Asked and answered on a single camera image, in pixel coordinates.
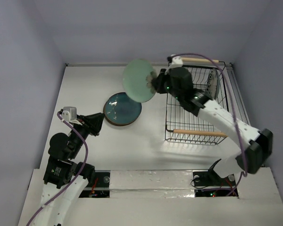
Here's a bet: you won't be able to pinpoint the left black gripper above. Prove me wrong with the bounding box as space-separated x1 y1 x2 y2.
69 112 105 157

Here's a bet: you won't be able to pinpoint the dark teal blossom plate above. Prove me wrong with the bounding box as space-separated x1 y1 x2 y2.
103 92 142 119

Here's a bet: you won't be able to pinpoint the grey deer plate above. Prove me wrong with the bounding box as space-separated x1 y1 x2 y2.
105 116 137 127

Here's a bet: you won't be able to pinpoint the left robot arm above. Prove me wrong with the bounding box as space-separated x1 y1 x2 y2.
33 107 104 226

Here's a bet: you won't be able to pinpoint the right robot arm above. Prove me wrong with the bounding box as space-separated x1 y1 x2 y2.
151 67 273 185

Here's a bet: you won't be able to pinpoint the grey tree pattern plate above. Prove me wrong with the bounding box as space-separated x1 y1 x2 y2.
206 68 220 99

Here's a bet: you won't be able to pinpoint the silver foil strip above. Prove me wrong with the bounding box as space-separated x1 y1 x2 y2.
109 170 195 199

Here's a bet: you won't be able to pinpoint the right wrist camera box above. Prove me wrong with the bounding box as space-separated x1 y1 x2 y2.
167 54 183 68

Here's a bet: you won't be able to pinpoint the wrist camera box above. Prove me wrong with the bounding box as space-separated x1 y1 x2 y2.
61 106 77 122
167 54 183 68

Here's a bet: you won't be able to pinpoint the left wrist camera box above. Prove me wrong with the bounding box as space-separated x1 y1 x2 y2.
61 106 77 122

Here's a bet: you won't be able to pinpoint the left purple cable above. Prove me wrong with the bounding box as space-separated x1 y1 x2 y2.
25 110 89 226

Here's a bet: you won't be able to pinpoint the black wire dish rack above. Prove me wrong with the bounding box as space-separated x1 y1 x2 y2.
165 57 231 145

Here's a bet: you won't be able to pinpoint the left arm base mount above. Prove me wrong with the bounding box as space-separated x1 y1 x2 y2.
79 170 110 198

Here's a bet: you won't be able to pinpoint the aluminium rail right side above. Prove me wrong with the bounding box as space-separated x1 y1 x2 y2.
226 64 250 125

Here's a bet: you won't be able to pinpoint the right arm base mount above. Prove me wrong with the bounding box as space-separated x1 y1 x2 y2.
190 171 239 198

